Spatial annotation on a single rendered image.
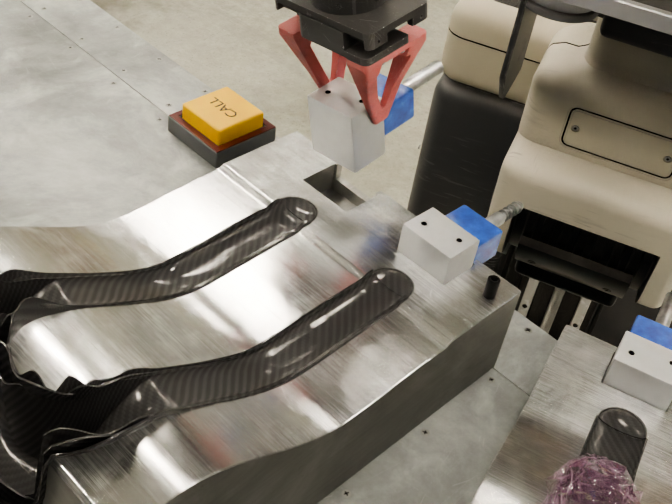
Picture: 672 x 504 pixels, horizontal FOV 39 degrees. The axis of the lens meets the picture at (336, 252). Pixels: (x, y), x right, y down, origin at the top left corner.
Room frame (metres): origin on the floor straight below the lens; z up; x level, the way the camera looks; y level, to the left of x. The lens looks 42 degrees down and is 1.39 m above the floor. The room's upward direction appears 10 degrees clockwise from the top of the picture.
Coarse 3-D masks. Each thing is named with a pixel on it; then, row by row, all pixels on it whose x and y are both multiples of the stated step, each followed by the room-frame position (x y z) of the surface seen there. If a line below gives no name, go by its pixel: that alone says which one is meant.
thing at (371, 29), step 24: (288, 0) 0.64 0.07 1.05; (312, 0) 0.64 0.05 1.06; (336, 0) 0.62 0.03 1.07; (360, 0) 0.62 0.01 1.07; (384, 0) 0.64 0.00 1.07; (408, 0) 0.64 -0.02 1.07; (336, 24) 0.61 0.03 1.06; (360, 24) 0.61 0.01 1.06; (384, 24) 0.61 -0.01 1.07; (408, 24) 0.63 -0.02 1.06
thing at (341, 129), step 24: (432, 72) 0.72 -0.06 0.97; (312, 96) 0.64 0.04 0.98; (336, 96) 0.64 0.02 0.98; (408, 96) 0.67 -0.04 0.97; (312, 120) 0.64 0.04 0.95; (336, 120) 0.62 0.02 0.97; (360, 120) 0.62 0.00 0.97; (384, 120) 0.65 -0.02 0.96; (312, 144) 0.65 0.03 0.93; (336, 144) 0.63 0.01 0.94; (360, 144) 0.62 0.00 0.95; (384, 144) 0.64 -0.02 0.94; (360, 168) 0.62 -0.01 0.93
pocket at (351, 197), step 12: (336, 168) 0.67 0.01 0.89; (312, 180) 0.65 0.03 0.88; (324, 180) 0.67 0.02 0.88; (336, 180) 0.67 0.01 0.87; (324, 192) 0.67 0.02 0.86; (336, 192) 0.67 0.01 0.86; (348, 192) 0.66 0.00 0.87; (360, 192) 0.66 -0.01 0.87; (336, 204) 0.65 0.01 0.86; (348, 204) 0.66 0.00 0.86
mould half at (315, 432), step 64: (192, 192) 0.61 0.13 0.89; (256, 192) 0.62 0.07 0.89; (0, 256) 0.45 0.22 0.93; (64, 256) 0.48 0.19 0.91; (128, 256) 0.52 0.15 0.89; (256, 256) 0.54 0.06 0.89; (320, 256) 0.55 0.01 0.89; (384, 256) 0.56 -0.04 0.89; (64, 320) 0.41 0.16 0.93; (128, 320) 0.43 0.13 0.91; (192, 320) 0.46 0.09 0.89; (256, 320) 0.48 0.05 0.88; (384, 320) 0.50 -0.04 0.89; (448, 320) 0.51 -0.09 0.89; (320, 384) 0.43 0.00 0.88; (384, 384) 0.44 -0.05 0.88; (448, 384) 0.50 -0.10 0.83; (128, 448) 0.32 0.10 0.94; (192, 448) 0.33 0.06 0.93; (256, 448) 0.35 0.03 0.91; (320, 448) 0.38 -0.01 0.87; (384, 448) 0.44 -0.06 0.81
